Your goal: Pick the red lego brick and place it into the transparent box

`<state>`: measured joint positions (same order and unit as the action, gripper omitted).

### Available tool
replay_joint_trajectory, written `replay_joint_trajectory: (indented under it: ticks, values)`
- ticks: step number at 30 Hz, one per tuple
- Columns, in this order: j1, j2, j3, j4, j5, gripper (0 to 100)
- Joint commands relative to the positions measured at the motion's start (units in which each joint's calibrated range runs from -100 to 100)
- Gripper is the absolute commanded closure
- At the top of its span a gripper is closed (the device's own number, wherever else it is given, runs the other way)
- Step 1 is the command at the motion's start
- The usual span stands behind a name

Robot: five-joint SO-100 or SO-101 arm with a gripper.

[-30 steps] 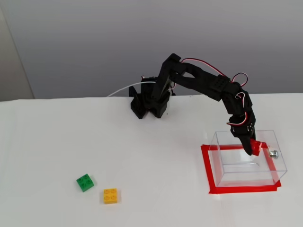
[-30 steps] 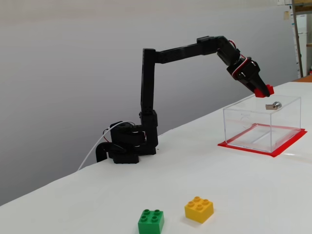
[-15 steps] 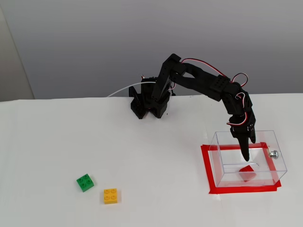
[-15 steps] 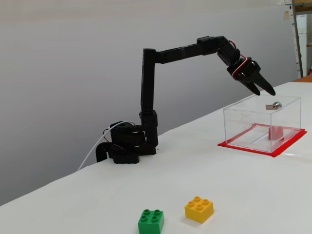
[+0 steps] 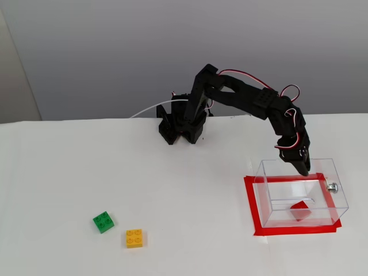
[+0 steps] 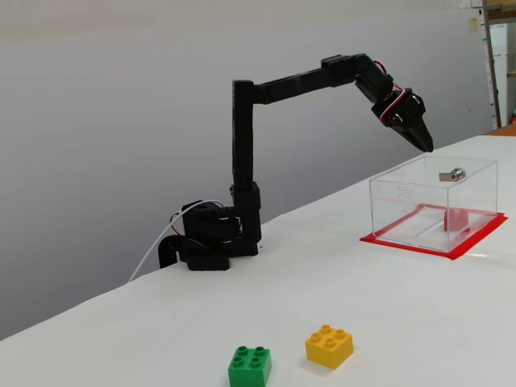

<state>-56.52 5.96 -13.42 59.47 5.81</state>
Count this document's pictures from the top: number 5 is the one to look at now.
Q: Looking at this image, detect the silver cam lock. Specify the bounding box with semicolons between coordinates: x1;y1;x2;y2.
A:
324;178;339;194

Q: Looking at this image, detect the white paper table cover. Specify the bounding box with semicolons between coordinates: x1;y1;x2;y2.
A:
0;113;368;276

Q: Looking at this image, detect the green lego brick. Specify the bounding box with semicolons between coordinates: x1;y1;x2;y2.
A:
92;210;115;234

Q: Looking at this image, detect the white cable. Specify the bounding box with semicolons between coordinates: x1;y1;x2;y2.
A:
129;99;189;118

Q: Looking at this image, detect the yellow lego brick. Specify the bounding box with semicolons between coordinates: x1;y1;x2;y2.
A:
125;228;146;249

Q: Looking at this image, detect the transparent plastic box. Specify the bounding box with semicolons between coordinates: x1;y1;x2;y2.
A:
254;158;350;228

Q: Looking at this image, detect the black table clamp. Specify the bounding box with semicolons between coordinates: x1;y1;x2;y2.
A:
156;105;173;127

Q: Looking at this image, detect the red lego brick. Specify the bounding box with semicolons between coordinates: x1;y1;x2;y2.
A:
289;200;313;222

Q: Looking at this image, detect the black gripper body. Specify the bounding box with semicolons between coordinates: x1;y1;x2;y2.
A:
277;133;312;165

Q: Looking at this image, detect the red tape frame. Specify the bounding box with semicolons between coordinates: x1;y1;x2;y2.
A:
243;172;343;237

